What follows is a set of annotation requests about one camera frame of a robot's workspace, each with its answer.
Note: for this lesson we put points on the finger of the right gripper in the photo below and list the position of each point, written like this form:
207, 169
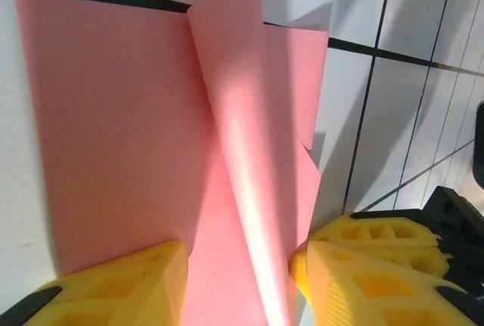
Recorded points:
332, 233
423, 261

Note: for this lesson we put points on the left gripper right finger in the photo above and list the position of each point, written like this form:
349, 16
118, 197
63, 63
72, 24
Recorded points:
378, 303

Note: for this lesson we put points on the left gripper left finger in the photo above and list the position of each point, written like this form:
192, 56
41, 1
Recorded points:
113, 292

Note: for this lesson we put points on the pink paper sheet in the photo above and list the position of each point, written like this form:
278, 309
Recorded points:
113, 114

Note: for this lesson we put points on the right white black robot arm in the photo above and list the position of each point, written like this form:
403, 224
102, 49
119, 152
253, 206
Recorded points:
479, 144

